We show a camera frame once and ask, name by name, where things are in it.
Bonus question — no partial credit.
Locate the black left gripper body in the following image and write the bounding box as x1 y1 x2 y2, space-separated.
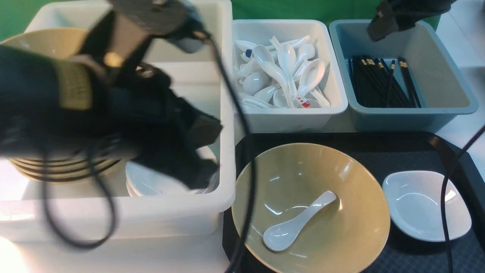
76 61 223 190

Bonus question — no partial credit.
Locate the white ceramic soup spoon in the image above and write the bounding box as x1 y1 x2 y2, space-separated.
262 191 337 252

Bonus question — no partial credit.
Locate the yellow noodle bowl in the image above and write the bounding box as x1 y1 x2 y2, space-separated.
246 143 390 273

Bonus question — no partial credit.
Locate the white square sauce dish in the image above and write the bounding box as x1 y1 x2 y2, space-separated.
382 170 472 242

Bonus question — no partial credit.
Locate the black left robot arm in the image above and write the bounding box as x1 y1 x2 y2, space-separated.
1 45 222 189

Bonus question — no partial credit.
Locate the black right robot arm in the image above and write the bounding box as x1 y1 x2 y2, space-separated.
367 0 456 42

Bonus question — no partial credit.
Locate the stack of yellow noodle bowls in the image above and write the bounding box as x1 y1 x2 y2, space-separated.
3 27 123 183

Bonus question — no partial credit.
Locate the stack of white sauce dishes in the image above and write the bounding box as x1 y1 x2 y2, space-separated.
125 161 219 197

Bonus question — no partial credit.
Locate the large white plastic bin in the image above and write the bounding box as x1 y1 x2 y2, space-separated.
0 0 236 243

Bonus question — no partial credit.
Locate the pile of white soup spoons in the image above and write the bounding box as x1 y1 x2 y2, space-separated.
235 36 331 109

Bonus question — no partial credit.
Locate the white spoon bin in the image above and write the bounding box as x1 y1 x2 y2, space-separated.
232 19 348 133

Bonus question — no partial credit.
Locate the bundle of black chopsticks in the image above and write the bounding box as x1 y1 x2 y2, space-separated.
347 55 423 108

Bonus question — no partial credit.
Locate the blue-grey chopstick bin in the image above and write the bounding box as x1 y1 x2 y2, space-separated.
329 20 479 132

